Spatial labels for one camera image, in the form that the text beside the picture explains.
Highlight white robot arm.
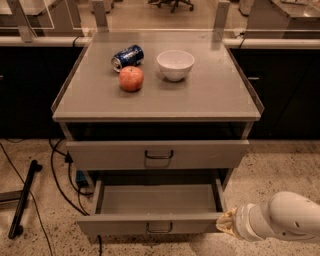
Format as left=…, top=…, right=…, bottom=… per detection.
left=216, top=191, right=320, bottom=243

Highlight red apple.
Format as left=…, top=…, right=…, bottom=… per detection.
left=119, top=66, right=144, bottom=92

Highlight black floor bar stand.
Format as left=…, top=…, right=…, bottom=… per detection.
left=8, top=160, right=42, bottom=239

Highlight black office chair base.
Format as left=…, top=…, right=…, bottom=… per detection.
left=147, top=0, right=194, bottom=13

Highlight grey drawer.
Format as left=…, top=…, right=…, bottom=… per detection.
left=77, top=180, right=226, bottom=236
left=67, top=140, right=249, bottom=170

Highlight blue soda can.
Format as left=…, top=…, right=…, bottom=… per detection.
left=111, top=45, right=144, bottom=72

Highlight grey drawer cabinet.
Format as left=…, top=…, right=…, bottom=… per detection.
left=51, top=30, right=265, bottom=188

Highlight black floor cable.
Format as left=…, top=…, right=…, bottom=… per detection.
left=49, top=138, right=104, bottom=256

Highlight white bowl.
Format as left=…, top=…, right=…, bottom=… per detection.
left=157, top=50, right=195, bottom=82

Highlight grey top drawer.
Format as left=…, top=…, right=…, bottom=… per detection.
left=67, top=140, right=249, bottom=170

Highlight white horizontal rail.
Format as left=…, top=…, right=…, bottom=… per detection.
left=0, top=36, right=320, bottom=50

